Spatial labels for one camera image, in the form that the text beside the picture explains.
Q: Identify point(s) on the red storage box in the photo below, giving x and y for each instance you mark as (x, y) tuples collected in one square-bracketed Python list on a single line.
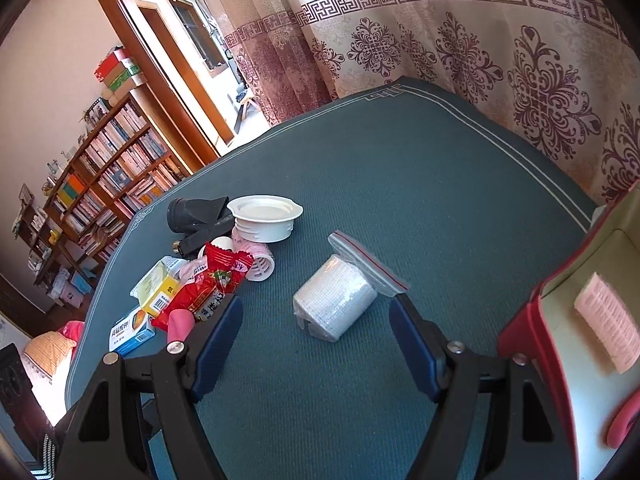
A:
[(587, 390)]

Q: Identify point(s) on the blue white medicine box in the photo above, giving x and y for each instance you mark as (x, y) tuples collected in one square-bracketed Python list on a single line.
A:
[(130, 332)]

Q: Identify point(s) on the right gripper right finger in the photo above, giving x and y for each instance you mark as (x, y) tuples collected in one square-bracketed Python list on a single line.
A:
[(524, 437)]

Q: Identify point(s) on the stacked boxes on shelf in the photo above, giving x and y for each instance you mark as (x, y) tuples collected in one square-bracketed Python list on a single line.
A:
[(119, 73)]

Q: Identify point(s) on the wooden stool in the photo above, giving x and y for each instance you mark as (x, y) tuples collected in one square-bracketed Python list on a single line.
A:
[(244, 101)]

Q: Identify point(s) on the pink hair roller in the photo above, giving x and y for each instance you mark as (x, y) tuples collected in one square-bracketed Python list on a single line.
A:
[(263, 265), (179, 326)]

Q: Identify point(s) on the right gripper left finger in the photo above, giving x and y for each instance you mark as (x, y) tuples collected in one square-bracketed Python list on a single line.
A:
[(106, 439)]

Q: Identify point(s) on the wooden bookshelf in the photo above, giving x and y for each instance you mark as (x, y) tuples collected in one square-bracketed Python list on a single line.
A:
[(125, 163)]

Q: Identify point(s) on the black dryer nozzle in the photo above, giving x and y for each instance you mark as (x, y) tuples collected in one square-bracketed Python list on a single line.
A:
[(188, 215)]

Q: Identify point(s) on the green table mat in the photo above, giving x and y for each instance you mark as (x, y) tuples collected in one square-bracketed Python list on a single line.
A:
[(466, 213)]

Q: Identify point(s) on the wooden door frame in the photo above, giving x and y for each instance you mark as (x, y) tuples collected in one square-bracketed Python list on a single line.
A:
[(152, 32)]

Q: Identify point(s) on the white plastic lid cap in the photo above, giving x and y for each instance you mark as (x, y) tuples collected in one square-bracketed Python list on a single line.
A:
[(264, 218)]

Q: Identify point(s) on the green yellow medicine box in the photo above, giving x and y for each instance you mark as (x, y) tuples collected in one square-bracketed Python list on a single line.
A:
[(155, 290)]

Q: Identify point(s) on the pink paper in box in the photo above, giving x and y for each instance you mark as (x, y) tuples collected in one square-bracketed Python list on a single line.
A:
[(610, 320)]

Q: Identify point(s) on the red snack packet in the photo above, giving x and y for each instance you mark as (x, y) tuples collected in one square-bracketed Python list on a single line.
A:
[(204, 282)]

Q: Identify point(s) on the white roll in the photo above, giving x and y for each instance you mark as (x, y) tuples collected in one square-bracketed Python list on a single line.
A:
[(342, 289)]

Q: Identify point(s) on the black rectangular bar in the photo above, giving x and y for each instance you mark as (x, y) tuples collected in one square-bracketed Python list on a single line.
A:
[(191, 245)]

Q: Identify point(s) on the patterned beige curtain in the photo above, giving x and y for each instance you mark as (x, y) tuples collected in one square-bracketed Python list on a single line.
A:
[(562, 74)]

